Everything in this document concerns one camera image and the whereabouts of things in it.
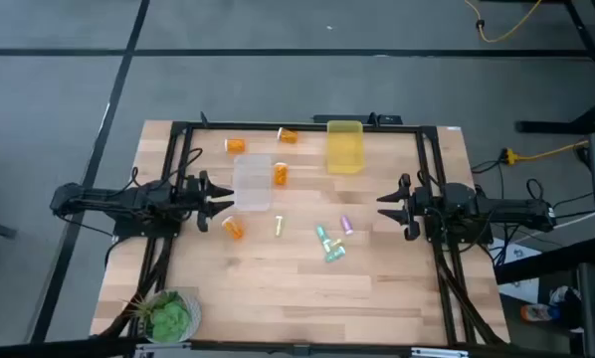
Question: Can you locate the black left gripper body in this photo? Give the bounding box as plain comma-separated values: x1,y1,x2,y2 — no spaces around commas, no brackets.
181,174,204,224

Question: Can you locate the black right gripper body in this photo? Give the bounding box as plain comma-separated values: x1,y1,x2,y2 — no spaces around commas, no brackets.
409,185,432,226

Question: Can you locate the clear frosted plastic bin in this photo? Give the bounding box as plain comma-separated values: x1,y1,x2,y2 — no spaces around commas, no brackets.
232,153,273,213

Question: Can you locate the yellow translucent plastic bin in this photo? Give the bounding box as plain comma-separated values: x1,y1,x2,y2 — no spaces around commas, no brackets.
325,119,366,175

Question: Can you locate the black bar device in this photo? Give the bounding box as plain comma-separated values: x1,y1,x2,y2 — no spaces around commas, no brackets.
311,112,404,126

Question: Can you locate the green succulent in white pot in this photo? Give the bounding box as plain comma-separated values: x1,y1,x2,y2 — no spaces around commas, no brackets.
126,289,203,345

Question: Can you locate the white printed sheet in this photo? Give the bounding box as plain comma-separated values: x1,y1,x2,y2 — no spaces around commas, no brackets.
491,237,542,304

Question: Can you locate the black floor beam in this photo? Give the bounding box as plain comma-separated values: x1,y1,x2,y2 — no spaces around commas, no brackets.
494,237,595,285

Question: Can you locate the orange drink bottle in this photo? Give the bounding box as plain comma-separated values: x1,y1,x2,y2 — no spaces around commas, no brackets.
519,303,563,323

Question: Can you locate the black aluminium table frame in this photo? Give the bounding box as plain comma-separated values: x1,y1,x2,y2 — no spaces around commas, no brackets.
91,112,512,358

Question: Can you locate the yellow cable with yellow plug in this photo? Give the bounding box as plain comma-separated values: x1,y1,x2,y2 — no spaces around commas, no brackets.
500,140,590,167

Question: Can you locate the silver aluminium bracket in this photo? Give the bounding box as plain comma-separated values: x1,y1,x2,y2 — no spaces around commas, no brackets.
410,347,471,358

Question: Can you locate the black desk leg frame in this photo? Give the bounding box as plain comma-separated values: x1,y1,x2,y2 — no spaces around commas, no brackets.
514,0,595,135

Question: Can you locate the white cable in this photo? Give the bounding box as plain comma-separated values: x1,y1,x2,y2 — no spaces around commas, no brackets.
549,200,595,231

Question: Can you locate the yellow extension cable black plug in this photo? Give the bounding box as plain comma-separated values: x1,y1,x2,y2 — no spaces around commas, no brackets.
464,0,543,44

